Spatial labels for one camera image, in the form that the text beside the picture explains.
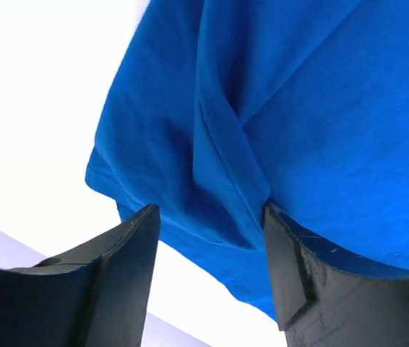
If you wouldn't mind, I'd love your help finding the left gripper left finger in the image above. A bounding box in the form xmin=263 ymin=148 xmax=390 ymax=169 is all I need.
xmin=0 ymin=204 xmax=160 ymax=346

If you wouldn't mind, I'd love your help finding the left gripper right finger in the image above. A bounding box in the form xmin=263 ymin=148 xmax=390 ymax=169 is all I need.
xmin=264 ymin=202 xmax=409 ymax=347

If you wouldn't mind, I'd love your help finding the blue printed t shirt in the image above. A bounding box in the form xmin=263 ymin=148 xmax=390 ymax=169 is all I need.
xmin=85 ymin=1 xmax=409 ymax=317

